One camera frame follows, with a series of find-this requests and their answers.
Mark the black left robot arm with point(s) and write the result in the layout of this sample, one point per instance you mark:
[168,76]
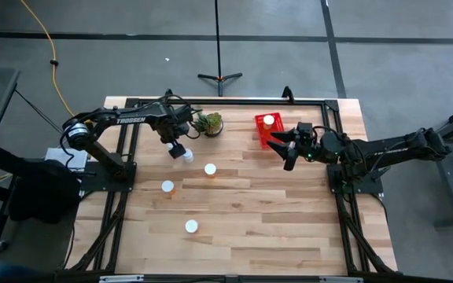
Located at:
[132,120]

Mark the red plastic basket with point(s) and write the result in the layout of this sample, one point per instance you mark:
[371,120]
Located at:
[264,137]

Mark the succulent plant in black pot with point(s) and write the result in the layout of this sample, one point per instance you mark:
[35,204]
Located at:
[209,123]

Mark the black tripod stand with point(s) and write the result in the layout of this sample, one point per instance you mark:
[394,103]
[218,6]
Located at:
[218,47]

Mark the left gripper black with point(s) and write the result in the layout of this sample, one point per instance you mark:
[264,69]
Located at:
[169,129]

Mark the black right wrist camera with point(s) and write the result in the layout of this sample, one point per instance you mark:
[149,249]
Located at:
[304,127]

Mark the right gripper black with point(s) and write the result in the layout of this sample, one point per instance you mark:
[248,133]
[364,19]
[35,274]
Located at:
[307,145]

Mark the black metal table frame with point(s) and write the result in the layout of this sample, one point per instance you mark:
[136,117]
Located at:
[242,102]

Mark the orange pill bottle white cap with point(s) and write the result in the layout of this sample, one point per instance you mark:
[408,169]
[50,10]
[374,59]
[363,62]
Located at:
[268,119]
[210,169]
[167,186]

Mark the white flat box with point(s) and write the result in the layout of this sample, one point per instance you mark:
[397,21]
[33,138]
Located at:
[66,158]

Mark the black office chair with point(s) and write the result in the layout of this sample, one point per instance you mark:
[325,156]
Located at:
[41,192]

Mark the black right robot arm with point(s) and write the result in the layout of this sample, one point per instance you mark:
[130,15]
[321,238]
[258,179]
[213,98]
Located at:
[387,151]

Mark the wide orange pill bottle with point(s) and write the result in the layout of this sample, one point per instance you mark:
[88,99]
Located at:
[191,226]

